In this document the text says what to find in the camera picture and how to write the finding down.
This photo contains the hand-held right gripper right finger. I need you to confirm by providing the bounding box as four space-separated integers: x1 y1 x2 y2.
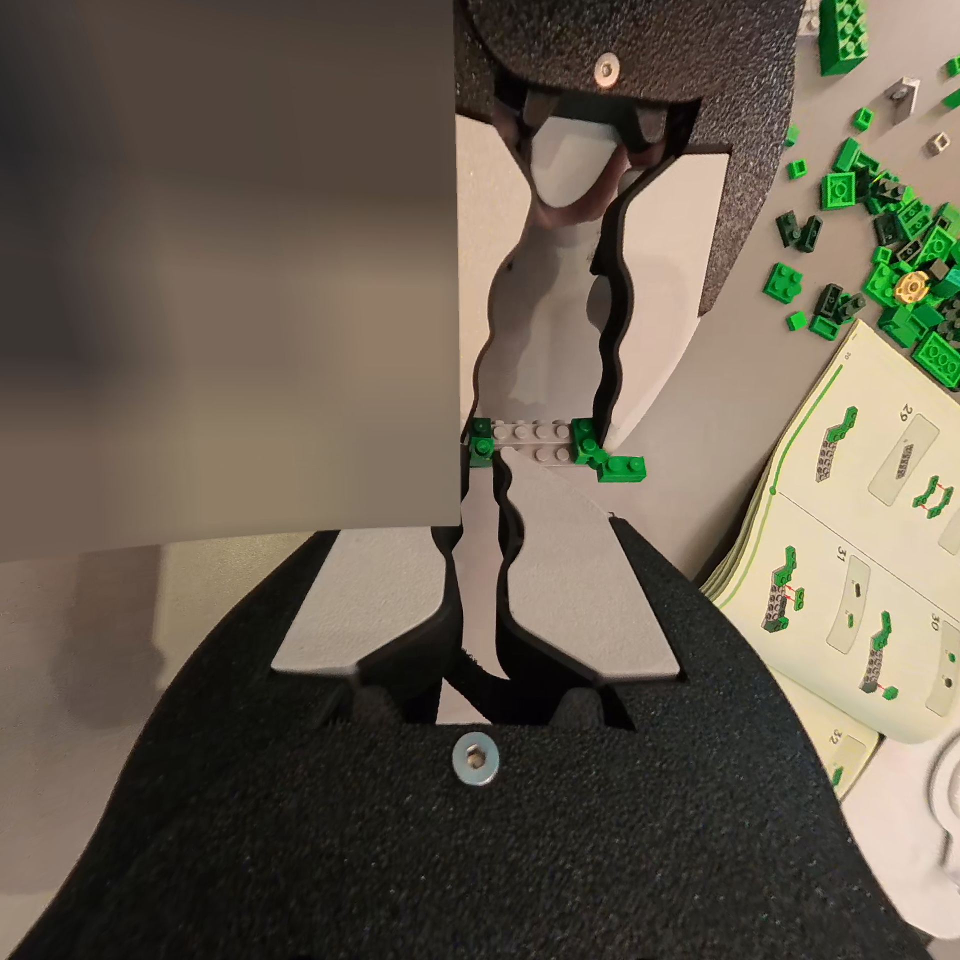
492 446 685 685

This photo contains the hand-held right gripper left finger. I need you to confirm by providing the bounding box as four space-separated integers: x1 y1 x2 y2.
270 526 462 676

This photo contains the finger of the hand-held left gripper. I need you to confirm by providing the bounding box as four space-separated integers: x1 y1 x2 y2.
457 112 541 445
587 150 734 453

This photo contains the grey and green brick assembly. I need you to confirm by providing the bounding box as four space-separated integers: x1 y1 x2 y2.
465 416 648 485

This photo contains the person's left hand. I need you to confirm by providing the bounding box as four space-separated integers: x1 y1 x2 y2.
536 146 635 228

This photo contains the pile of green bricks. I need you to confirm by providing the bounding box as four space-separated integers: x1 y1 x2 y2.
761 0 960 391

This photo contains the brick instruction booklet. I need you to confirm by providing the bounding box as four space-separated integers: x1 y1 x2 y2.
701 318 960 800

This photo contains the white plastic bag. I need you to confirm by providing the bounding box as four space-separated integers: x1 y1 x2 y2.
836 720 960 960

